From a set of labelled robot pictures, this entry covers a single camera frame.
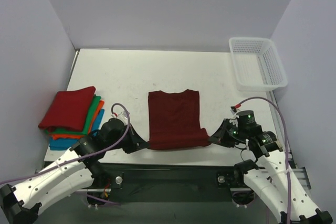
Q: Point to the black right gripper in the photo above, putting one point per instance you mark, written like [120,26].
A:
[225,131]

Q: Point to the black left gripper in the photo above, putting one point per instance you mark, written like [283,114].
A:
[132,140]

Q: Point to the dark red t shirt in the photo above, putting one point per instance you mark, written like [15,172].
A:
[174,121]

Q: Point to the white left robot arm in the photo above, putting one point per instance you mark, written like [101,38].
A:
[77,168]

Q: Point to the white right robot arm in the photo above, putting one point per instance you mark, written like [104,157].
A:
[269,175]

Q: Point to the folded orange t shirt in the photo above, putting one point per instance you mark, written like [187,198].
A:
[88,125]

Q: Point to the folded green t shirt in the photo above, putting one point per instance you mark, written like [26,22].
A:
[96,98]

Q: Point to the folded red t shirt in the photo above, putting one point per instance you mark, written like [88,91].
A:
[68,110]

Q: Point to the white plastic basket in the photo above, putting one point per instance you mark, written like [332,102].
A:
[256,64]

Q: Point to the folded blue t shirt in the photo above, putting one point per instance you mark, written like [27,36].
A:
[62,144]

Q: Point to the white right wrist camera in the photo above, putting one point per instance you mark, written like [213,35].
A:
[234,110]

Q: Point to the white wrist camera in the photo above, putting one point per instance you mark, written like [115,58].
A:
[234,110]
[123,116]

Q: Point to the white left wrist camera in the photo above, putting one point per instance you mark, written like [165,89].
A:
[123,116]

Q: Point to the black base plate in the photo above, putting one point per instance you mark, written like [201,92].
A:
[126,183]

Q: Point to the aluminium rail frame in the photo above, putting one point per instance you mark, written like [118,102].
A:
[300,172]

